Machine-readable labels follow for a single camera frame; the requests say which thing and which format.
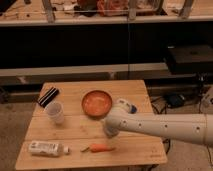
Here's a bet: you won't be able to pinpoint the orange pepper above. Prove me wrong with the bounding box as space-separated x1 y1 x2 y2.
83 144 114 153

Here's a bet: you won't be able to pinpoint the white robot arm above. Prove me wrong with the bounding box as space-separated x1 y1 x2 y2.
103 99 213 148

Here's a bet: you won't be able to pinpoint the orange ceramic bowl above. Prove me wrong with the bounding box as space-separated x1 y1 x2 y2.
81 90 113 117

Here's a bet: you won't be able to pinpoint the blue sponge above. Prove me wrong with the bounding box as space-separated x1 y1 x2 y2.
130 105 137 114

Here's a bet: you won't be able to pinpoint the wooden table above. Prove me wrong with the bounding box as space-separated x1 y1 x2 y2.
15 80 167 171

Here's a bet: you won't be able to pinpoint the clear plastic cup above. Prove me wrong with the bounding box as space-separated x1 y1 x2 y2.
44 101 64 124

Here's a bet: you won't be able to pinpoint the black power adapter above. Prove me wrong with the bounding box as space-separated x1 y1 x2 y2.
165 94 185 108

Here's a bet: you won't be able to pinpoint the black striped box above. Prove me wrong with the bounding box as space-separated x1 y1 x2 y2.
37 87 59 107

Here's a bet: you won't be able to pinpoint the clear plastic bottle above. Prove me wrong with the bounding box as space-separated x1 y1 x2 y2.
28 141 70 157

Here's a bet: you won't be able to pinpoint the black box on shelf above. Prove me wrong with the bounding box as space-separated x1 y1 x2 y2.
165 45 213 74

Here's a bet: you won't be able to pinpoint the long wooden shelf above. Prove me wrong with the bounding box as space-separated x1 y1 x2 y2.
0 0 213 27

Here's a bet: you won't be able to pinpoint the black floor cables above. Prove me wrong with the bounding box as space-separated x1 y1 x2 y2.
150 95 173 154

